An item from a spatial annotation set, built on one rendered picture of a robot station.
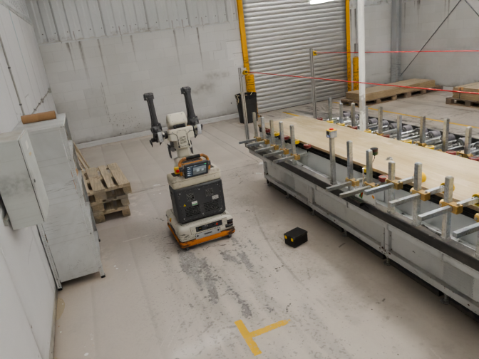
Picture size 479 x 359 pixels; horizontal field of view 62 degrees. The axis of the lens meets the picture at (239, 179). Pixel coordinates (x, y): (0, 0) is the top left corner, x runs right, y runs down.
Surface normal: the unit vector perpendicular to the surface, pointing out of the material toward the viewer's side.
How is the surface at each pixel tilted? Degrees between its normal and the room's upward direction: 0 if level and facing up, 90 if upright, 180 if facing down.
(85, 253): 90
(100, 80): 90
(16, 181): 90
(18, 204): 90
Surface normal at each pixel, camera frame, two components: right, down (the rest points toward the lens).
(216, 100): 0.36, 0.28
